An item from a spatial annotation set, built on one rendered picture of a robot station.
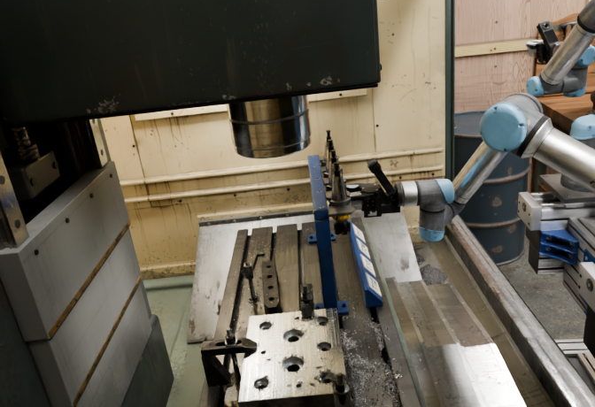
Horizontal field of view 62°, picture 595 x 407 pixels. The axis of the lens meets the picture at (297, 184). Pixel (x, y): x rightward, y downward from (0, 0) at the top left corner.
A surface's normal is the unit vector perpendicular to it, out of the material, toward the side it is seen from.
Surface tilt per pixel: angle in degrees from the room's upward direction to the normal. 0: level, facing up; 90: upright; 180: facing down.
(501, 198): 90
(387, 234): 24
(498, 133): 87
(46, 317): 90
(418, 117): 90
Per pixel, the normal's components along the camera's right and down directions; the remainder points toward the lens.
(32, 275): 0.99, -0.11
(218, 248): -0.09, -0.69
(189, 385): -0.11, -0.92
